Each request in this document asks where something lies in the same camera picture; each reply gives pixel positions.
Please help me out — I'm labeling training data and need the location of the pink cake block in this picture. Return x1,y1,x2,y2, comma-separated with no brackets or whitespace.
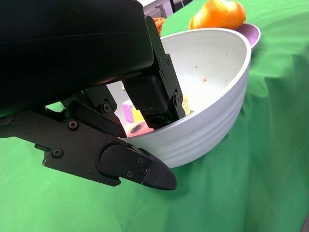
122,120,155,138

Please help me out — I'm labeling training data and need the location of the green tablecloth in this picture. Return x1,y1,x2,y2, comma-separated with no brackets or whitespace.
0,0,309,232

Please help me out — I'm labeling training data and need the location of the orange wicker basket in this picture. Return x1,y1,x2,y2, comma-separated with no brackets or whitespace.
153,17,167,37

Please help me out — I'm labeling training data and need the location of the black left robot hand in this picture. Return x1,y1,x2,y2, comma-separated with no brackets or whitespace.
0,0,186,191

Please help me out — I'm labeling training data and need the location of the grey green bowl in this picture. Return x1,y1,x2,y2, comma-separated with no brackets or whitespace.
106,27,253,169

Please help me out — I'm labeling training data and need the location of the orange striped bread bun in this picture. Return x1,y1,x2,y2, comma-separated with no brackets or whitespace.
188,0,247,30

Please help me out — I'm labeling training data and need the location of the pale lavender plate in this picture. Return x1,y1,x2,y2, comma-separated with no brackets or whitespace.
235,23,261,50

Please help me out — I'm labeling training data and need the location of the pink yellow layered cake slice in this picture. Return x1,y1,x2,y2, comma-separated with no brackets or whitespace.
122,94,194,123

